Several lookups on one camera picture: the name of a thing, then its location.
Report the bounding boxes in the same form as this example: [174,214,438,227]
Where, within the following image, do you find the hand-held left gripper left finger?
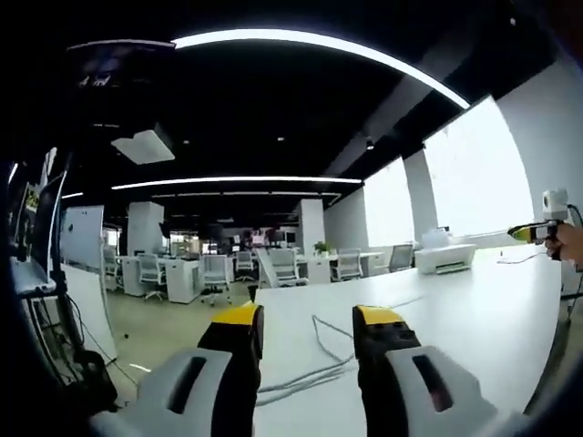
[135,303,266,437]

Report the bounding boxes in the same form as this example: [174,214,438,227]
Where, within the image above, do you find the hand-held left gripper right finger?
[351,304,499,437]

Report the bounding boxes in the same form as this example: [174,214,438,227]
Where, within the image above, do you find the white power strip cable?
[256,293,425,407]

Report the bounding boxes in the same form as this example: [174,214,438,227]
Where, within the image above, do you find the straight ceiling light strip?
[110,176,364,192]

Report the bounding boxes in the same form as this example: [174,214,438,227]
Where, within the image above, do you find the person's right hand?
[545,221,583,270]

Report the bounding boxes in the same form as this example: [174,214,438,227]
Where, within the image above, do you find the large bright window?
[423,94,537,239]

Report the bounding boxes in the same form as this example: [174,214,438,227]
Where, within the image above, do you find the black bag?
[74,349,120,412]

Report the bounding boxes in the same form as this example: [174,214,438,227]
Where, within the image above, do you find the white printer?
[414,229,477,276]

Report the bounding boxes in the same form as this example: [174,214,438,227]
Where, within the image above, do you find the white table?
[252,245,565,437]

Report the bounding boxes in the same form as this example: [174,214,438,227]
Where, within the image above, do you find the white partition panel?
[61,262,119,366]

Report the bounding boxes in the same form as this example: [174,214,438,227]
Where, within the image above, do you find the white desk cabinet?
[165,258,202,304]
[120,254,144,298]
[295,254,332,285]

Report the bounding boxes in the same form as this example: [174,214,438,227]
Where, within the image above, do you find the small bright window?
[363,156,416,254]

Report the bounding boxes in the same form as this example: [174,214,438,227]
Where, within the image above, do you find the black equipment stand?
[26,268,87,388]

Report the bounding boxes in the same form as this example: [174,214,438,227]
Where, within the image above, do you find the group of grey office chairs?
[101,243,414,307]

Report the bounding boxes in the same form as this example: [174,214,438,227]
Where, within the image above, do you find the leaning white panel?
[254,248,275,289]

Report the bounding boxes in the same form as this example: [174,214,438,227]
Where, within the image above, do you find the white stand shelf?
[8,261,59,296]

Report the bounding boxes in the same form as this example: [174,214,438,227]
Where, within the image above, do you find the white whiteboard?
[60,204,106,270]

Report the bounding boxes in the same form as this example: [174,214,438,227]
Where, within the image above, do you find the row of dark desk monitors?
[204,225,298,252]

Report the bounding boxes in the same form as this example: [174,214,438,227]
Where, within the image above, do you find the black display screen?
[8,148,70,275]

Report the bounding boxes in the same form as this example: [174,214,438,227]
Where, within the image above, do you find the long curved ceiling light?
[171,28,471,111]

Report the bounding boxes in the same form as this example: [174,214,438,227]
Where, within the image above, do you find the white ceiling air conditioner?
[110,128,177,166]

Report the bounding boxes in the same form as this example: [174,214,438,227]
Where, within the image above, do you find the thin grey cable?
[496,251,548,266]

